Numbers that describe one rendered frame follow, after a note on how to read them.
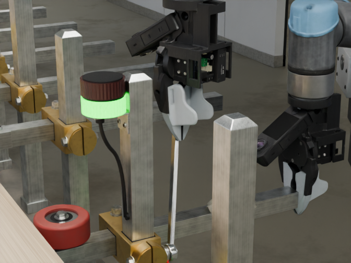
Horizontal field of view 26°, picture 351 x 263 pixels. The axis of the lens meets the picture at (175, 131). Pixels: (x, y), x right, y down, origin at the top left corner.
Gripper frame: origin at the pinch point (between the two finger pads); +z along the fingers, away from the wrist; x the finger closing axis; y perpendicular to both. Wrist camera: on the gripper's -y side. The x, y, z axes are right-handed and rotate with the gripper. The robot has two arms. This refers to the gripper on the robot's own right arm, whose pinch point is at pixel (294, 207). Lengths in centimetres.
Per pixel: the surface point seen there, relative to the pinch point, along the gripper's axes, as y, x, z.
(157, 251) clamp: -30.7, -8.4, -4.5
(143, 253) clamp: -32.8, -8.4, -4.9
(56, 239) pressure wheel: -43.7, -3.2, -7.6
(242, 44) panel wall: 230, 363, 80
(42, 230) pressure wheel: -45.0, -1.7, -8.7
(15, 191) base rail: -33, 56, 12
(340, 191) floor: 134, 139, 85
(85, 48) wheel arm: -7, 74, -13
